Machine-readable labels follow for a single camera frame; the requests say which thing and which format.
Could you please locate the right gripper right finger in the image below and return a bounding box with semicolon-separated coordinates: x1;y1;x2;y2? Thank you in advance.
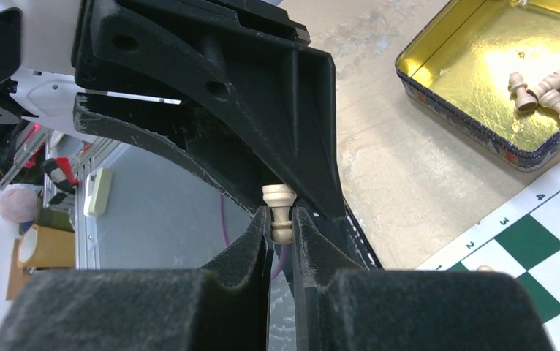
292;207;552;350

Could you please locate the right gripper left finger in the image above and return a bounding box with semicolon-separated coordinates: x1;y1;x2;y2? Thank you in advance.
0;207;273;350

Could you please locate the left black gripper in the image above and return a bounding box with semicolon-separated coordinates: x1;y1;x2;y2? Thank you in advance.
72;1;346;220

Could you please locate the light pawn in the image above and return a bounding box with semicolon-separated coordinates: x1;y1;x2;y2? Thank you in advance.
262;184;297;245

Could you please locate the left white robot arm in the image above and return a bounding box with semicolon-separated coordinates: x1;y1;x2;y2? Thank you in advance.
0;1;346;220

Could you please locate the light chess piece on board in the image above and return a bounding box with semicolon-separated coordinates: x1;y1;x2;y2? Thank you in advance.
476;265;494;272

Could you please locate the green white chess board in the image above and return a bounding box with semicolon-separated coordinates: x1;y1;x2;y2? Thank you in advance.
418;163;560;350

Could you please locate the pile of light chess pieces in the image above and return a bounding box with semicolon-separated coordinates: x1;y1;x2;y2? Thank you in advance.
508;69;560;119

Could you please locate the left gold tin tray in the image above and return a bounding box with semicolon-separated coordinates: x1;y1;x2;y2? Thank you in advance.
395;1;560;172

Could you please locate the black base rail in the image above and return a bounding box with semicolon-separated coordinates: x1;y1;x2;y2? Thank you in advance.
283;198;382;277

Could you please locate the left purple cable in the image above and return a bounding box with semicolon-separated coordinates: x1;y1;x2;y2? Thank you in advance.
219;193;291;282

